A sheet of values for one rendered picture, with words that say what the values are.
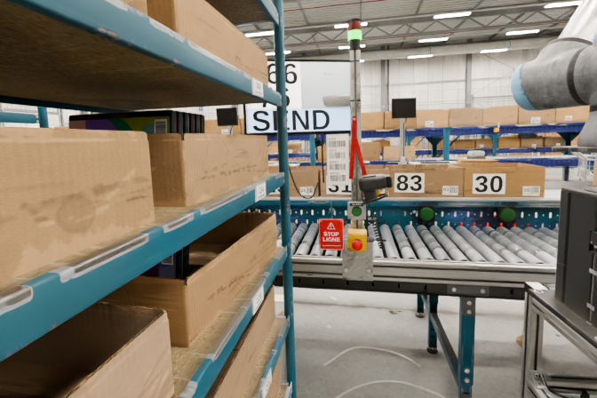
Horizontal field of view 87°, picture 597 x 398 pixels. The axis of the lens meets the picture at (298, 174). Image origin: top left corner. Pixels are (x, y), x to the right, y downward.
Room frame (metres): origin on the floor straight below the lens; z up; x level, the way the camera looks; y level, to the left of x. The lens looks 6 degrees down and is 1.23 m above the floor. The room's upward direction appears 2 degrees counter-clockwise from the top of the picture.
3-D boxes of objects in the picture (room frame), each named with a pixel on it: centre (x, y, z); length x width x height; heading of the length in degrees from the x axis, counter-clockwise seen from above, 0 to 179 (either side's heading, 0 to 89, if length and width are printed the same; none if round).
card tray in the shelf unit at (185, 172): (0.64, 0.26, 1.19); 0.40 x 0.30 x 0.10; 169
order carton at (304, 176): (2.01, 0.05, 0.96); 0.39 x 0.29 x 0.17; 79
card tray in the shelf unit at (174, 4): (0.65, 0.26, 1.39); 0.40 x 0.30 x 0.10; 168
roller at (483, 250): (1.38, -0.80, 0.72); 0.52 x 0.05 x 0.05; 169
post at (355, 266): (1.21, -0.23, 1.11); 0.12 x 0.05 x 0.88; 79
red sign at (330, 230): (1.20, -0.15, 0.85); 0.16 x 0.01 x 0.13; 79
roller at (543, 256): (1.34, -1.00, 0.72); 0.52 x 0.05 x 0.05; 169
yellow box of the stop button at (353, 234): (1.15, -0.25, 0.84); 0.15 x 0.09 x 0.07; 79
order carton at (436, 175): (1.86, -0.73, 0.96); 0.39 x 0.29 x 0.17; 79
